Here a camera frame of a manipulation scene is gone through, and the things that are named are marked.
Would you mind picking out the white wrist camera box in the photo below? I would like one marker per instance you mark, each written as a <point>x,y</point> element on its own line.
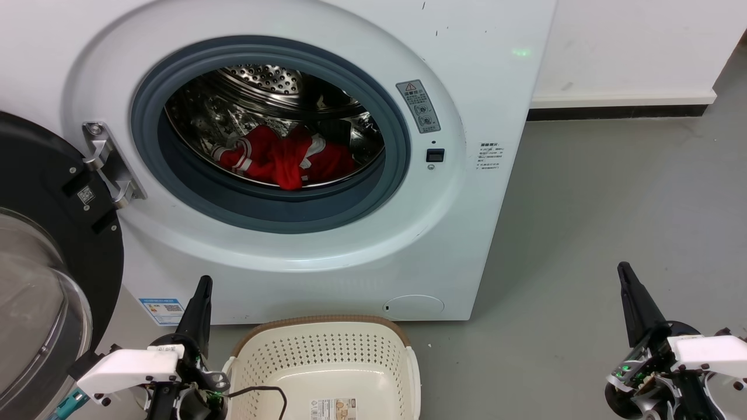
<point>709,350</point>
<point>128,367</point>

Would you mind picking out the grey rubber door gasket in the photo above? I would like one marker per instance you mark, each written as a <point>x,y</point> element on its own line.
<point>262,211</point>

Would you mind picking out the round white filter cover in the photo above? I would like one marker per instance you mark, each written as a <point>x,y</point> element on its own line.
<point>414,307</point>

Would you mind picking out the stainless steel washing machine drum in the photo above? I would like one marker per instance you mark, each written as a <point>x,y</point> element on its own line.
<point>262,79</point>

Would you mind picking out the black wall baseboard strip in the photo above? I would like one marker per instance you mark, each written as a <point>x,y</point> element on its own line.
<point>613,112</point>

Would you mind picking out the red and white garment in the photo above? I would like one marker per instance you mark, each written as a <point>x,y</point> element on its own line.
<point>280,158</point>

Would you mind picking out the black round washer door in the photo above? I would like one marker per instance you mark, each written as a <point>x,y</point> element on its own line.
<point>52,175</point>

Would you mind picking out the printed text instruction sticker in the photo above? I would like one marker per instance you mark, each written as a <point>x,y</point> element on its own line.
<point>491,156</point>

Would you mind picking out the black door latch slot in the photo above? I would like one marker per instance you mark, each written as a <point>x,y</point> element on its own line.
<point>435,155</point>

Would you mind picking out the blue white energy label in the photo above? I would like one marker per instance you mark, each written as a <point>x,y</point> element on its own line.
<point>163,311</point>

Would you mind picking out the cream perforated laundry basket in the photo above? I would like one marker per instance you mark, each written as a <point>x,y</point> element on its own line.
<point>327,356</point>

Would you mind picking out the printed paper product label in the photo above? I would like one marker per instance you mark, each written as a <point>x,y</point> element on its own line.
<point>332,409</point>

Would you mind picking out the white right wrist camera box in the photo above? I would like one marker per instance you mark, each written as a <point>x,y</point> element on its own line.
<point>709,350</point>

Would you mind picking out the white front-load washing machine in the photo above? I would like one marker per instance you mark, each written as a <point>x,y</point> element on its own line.
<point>467,233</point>

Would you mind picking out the silver metal door hinge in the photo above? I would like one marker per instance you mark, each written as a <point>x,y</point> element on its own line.
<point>109,162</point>

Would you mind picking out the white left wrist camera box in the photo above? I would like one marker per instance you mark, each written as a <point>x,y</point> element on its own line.
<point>128,367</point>

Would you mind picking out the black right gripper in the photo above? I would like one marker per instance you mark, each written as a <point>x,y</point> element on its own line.
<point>653,379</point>

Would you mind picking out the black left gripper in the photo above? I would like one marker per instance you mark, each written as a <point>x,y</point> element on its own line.
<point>195,399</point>

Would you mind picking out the grey warning label sticker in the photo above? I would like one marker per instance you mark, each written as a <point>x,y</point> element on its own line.
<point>418,106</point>

